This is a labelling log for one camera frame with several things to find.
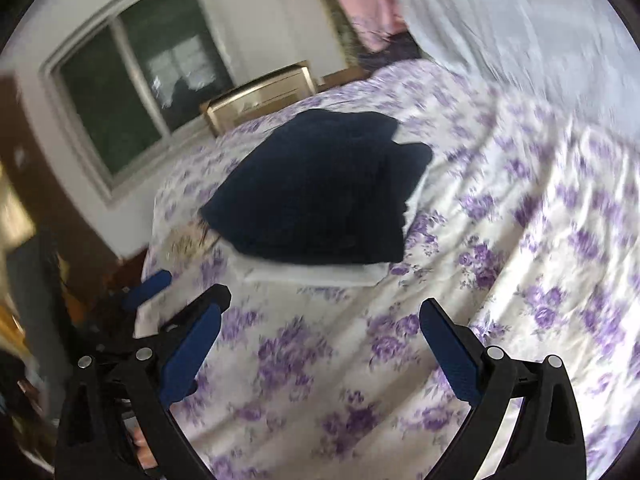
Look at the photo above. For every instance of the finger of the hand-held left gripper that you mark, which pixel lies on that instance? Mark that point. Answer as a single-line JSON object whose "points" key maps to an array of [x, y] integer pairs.
{"points": [[147, 287]]}

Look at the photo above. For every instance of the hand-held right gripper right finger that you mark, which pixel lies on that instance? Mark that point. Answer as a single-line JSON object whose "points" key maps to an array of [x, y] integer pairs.
{"points": [[450, 355]]}

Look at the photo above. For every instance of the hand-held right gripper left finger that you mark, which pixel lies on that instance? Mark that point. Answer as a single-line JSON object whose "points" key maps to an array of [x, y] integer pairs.
{"points": [[195, 355]]}

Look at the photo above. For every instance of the navy blue cardigan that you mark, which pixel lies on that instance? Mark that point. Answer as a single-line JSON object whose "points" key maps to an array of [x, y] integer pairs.
{"points": [[310, 190]]}

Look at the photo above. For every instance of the beige patterned cloth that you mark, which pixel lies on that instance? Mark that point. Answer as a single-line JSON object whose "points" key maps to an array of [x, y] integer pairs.
{"points": [[187, 242]]}

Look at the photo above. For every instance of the purple floral bedsheet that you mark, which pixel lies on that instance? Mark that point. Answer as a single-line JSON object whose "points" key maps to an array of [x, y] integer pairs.
{"points": [[500, 240]]}

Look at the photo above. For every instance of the white cloth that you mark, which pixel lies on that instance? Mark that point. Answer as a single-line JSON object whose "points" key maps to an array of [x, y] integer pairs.
{"points": [[310, 274]]}

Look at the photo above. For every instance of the glass window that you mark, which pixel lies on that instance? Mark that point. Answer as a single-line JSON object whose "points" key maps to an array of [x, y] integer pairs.
{"points": [[125, 85]]}

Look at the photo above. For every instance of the beige wooden cabinet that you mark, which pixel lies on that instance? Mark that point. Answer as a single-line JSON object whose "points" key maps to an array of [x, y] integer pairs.
{"points": [[260, 97]]}

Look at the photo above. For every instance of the white lace cover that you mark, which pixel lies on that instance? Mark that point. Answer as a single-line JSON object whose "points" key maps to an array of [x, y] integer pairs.
{"points": [[525, 25]]}

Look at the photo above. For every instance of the pink floral cloth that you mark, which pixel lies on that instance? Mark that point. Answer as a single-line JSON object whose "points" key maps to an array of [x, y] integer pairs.
{"points": [[370, 5]]}

